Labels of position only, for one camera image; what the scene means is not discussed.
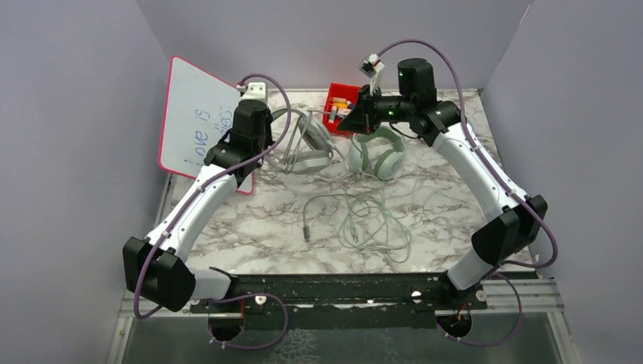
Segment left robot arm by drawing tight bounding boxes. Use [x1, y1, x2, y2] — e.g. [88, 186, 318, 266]
[123, 99, 274, 319]

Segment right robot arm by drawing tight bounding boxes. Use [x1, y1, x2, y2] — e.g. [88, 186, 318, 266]
[337, 54, 547, 309]

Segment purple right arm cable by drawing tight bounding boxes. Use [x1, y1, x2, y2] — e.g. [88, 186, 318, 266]
[376, 39, 560, 349]

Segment grey white gaming headset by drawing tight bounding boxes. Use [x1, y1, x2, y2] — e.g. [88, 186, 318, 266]
[265, 109, 335, 174]

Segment white green glue stick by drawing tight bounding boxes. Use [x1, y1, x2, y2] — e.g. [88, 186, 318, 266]
[328, 108, 337, 124]

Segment white small box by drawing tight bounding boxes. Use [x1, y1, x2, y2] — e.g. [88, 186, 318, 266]
[336, 108, 352, 118]

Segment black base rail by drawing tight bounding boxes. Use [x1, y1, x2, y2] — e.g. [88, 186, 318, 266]
[190, 273, 508, 330]

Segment green headphones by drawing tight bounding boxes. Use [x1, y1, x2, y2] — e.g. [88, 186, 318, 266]
[347, 127, 406, 181]

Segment red plastic bin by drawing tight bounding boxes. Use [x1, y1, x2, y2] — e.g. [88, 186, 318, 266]
[322, 83, 359, 136]

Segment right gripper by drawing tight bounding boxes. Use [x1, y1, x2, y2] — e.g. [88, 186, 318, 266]
[337, 83, 414, 136]

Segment green headphone cable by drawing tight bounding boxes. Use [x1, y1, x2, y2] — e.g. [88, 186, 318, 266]
[336, 173, 413, 265]

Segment pink framed whiteboard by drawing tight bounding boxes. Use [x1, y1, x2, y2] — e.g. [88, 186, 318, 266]
[157, 56, 240, 179]

